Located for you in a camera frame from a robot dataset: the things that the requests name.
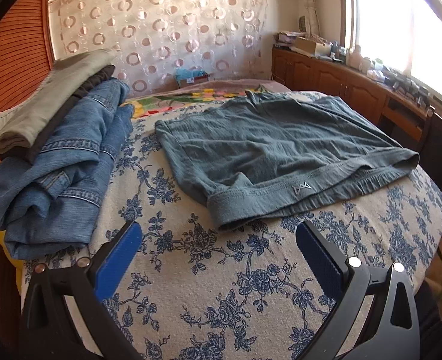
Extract white plastic bottle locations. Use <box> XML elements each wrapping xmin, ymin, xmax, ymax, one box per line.
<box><xmin>347</xmin><ymin>44</ymin><xmax>363</xmax><ymax>71</ymax></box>

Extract cardboard box with blue cloth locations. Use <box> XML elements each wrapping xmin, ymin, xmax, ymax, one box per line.
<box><xmin>174</xmin><ymin>68</ymin><xmax>210</xmax><ymax>89</ymax></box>

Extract sheer curtain with pink circles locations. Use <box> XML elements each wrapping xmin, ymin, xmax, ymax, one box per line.
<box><xmin>49</xmin><ymin>0</ymin><xmax>267</xmax><ymax>96</ymax></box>

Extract folded blue denim jeans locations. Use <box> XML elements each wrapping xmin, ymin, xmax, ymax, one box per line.
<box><xmin>0</xmin><ymin>78</ymin><xmax>134</xmax><ymax>260</ymax></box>

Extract long wooden sideboard cabinet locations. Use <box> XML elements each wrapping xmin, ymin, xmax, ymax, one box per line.
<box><xmin>271</xmin><ymin>47</ymin><xmax>427</xmax><ymax>149</ymax></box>

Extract window with wooden frame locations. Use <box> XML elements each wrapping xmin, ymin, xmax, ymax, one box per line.
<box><xmin>345</xmin><ymin>0</ymin><xmax>442</xmax><ymax>100</ymax></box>

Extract blue floral white bedspread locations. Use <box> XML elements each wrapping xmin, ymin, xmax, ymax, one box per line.
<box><xmin>20</xmin><ymin>90</ymin><xmax>442</xmax><ymax>360</ymax></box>

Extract folded grey-beige garment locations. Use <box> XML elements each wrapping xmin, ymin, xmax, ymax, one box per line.
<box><xmin>0</xmin><ymin>49</ymin><xmax>117</xmax><ymax>155</ymax></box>

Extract open cardboard box on cabinet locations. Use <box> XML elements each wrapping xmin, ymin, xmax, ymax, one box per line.
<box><xmin>293</xmin><ymin>37</ymin><xmax>332</xmax><ymax>56</ymax></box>

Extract brown louvred wooden wardrobe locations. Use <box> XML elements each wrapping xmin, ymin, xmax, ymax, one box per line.
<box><xmin>0</xmin><ymin>0</ymin><xmax>54</xmax><ymax>350</ymax></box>

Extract teal blue shorts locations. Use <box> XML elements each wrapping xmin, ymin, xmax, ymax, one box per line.
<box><xmin>155</xmin><ymin>92</ymin><xmax>419</xmax><ymax>229</ymax></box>

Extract colourful flower blanket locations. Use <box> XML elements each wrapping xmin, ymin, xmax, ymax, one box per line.
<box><xmin>123</xmin><ymin>79</ymin><xmax>290</xmax><ymax>119</ymax></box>

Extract folded black garment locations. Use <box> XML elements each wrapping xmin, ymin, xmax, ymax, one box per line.
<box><xmin>0</xmin><ymin>64</ymin><xmax>115</xmax><ymax>164</ymax></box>

